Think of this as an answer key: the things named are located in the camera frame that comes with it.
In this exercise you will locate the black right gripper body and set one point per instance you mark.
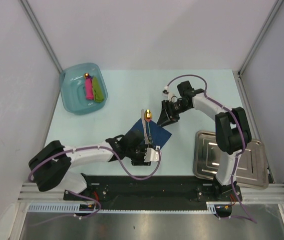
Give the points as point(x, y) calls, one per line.
point(174, 108)

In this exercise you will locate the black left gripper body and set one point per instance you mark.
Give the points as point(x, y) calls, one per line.
point(137, 156)

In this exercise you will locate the dark blue paper napkin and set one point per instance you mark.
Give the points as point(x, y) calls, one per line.
point(159, 135)

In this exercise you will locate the ornate silver table knife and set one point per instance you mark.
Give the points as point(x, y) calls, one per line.
point(146, 139)

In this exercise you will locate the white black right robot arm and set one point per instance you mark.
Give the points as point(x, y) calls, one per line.
point(232, 132)

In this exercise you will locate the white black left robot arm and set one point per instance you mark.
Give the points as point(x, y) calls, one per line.
point(50, 168)

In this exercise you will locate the green rolled napkin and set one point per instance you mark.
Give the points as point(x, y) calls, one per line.
point(97, 92)

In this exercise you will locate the pink rolled napkin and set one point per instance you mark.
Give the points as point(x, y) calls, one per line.
point(88, 89)

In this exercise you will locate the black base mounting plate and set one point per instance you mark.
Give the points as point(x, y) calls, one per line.
point(141, 190)

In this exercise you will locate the translucent blue plastic bin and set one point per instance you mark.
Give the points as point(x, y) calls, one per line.
point(72, 88)

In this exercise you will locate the stainless steel tray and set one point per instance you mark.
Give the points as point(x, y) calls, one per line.
point(252, 167)

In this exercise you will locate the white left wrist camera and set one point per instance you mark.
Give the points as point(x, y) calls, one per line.
point(152, 154)

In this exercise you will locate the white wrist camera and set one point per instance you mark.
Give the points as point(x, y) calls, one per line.
point(152, 154)
point(168, 94)

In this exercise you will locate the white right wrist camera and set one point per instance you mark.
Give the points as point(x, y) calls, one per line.
point(168, 94)

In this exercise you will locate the light blue cable duct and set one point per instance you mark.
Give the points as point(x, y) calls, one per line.
point(78, 208)

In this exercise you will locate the aluminium rail frame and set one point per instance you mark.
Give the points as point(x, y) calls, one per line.
point(225, 224)

